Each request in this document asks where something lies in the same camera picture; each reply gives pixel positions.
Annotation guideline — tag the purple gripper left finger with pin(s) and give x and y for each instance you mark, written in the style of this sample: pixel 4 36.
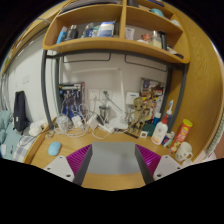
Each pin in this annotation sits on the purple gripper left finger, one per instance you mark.
pixel 73 167

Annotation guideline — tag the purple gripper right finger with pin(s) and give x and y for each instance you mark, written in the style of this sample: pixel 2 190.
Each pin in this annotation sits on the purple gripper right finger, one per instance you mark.
pixel 154 167

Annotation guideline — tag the light blue computer mouse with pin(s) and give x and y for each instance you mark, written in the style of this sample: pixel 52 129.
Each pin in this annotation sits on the light blue computer mouse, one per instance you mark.
pixel 54 148

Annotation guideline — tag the grey mouse pad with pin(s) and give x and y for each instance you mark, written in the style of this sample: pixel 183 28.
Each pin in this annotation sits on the grey mouse pad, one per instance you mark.
pixel 112 158

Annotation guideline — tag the white spray bottle red nozzle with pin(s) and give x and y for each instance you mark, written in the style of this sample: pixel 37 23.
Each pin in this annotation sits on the white spray bottle red nozzle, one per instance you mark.
pixel 162 127

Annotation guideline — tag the white ceramic mug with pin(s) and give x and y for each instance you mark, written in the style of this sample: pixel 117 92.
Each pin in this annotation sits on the white ceramic mug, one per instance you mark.
pixel 184 152

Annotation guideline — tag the red yellow snack can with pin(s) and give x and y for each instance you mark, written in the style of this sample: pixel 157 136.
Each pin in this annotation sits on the red yellow snack can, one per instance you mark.
pixel 181 134

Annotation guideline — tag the white power adapter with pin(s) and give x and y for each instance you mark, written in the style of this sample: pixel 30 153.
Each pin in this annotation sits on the white power adapter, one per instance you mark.
pixel 77 121

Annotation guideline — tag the brown tree figurine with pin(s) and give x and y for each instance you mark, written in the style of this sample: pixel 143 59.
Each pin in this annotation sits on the brown tree figurine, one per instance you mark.
pixel 137 118

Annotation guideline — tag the clear glass cup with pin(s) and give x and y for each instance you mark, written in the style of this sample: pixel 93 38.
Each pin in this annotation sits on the clear glass cup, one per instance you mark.
pixel 105 112

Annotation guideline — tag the black backpack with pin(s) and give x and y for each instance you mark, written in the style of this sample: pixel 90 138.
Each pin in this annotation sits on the black backpack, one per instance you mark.
pixel 21 120

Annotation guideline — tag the blue robot model box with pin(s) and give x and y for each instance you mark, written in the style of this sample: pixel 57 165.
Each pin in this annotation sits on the blue robot model box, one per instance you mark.
pixel 72 98

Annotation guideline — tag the glass jar on shelf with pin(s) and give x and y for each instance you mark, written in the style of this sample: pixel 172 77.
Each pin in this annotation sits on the glass jar on shelf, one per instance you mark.
pixel 156 40

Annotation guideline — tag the blue bottle on shelf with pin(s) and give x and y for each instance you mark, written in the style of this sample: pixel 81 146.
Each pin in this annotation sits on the blue bottle on shelf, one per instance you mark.
pixel 61 35

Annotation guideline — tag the dark bottle on shelf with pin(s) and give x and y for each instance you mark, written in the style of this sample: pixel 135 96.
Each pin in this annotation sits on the dark bottle on shelf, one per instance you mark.
pixel 72 33

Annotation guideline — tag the blue white box on shelf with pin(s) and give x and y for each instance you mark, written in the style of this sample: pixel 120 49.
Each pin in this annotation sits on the blue white box on shelf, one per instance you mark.
pixel 106 29

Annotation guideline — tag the white wall power socket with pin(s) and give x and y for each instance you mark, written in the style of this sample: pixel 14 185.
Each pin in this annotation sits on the white wall power socket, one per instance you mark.
pixel 93 94

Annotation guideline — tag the wooden wall shelf unit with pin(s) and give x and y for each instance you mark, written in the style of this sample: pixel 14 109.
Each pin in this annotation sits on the wooden wall shelf unit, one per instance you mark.
pixel 196 83

